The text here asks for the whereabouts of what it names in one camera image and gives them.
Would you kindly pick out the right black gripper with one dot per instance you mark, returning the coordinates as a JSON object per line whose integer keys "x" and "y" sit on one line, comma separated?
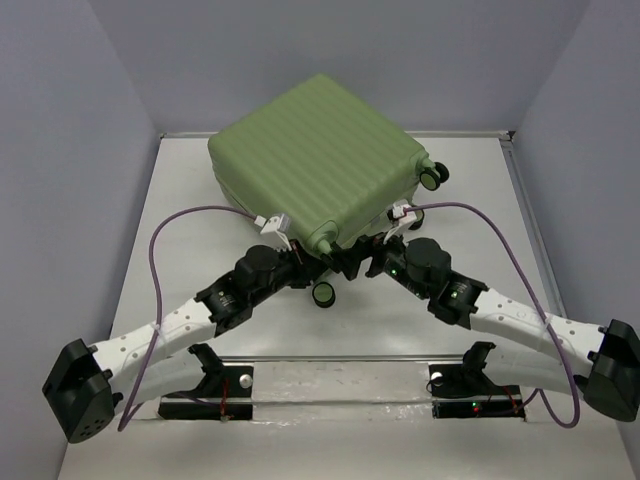
{"x": 383, "y": 244}

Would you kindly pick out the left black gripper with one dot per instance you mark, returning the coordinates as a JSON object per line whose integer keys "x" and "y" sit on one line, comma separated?
{"x": 305, "y": 270}

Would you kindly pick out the green hard-shell suitcase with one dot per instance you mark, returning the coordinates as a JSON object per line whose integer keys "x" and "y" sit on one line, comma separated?
{"x": 324, "y": 157}

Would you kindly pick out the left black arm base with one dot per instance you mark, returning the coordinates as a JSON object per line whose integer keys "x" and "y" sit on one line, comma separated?
{"x": 223, "y": 392}

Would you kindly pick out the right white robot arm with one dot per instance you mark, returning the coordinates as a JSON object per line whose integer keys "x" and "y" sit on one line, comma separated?
{"x": 598, "y": 363}

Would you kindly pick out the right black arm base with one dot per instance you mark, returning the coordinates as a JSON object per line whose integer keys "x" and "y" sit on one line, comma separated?
{"x": 462, "y": 390}

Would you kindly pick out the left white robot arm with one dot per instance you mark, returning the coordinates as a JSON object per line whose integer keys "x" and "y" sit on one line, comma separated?
{"x": 90, "y": 385}

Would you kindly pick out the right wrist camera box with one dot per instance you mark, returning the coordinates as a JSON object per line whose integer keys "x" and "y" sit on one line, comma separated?
{"x": 402, "y": 218}

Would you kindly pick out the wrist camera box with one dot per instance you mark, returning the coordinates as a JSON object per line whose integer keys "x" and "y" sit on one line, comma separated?
{"x": 402, "y": 218}
{"x": 273, "y": 231}

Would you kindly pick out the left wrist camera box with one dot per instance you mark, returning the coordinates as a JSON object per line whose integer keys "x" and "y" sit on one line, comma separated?
{"x": 273, "y": 231}

